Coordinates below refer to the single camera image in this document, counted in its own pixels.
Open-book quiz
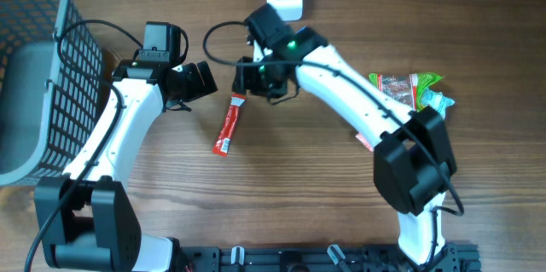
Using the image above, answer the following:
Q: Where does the long red stick sachet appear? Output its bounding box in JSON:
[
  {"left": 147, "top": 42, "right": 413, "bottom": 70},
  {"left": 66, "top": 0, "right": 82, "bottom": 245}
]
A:
[{"left": 212, "top": 93, "right": 246, "bottom": 157}]

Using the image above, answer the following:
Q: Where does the red snack sachet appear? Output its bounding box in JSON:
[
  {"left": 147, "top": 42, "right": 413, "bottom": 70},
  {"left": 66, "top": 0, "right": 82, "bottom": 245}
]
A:
[{"left": 355, "top": 133, "right": 374, "bottom": 152}]

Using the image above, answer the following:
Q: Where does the green gummy candy bag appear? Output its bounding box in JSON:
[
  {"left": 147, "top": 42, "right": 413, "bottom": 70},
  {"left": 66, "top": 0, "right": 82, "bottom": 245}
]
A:
[{"left": 369, "top": 72, "right": 443, "bottom": 111}]

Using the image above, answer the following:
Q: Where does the teal tissue pack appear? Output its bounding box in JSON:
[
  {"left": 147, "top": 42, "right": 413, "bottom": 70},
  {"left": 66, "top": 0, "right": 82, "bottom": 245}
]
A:
[{"left": 421, "top": 88, "right": 456, "bottom": 119}]

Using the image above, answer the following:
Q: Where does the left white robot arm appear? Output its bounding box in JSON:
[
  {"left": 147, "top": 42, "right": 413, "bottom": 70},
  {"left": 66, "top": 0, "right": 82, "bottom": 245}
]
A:
[{"left": 24, "top": 21, "right": 218, "bottom": 271}]

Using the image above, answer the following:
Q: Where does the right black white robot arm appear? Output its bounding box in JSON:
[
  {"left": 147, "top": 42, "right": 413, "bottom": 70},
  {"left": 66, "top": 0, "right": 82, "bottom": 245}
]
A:
[{"left": 233, "top": 4, "right": 456, "bottom": 269}]

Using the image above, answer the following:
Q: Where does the grey plastic mesh basket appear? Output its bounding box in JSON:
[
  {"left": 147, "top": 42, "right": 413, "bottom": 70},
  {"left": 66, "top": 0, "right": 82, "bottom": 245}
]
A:
[{"left": 1, "top": 0, "right": 104, "bottom": 186}]

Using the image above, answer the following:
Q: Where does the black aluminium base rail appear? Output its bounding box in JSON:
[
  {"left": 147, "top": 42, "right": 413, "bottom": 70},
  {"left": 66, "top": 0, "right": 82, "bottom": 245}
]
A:
[{"left": 173, "top": 243, "right": 482, "bottom": 272}]

